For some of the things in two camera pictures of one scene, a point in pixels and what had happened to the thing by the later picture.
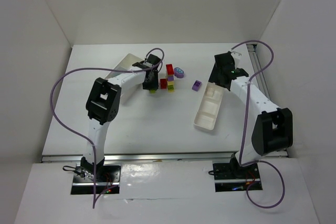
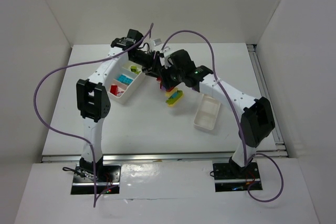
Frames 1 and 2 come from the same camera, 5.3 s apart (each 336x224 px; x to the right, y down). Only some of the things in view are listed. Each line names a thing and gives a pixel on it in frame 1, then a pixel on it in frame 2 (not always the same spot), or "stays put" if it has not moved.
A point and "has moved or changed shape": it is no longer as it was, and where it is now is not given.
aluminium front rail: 157,157 stays put
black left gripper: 150,84 -> 153,67
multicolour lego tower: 170,75 has moved or changed shape
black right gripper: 217,76 -> 168,82
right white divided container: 208,110 stays put
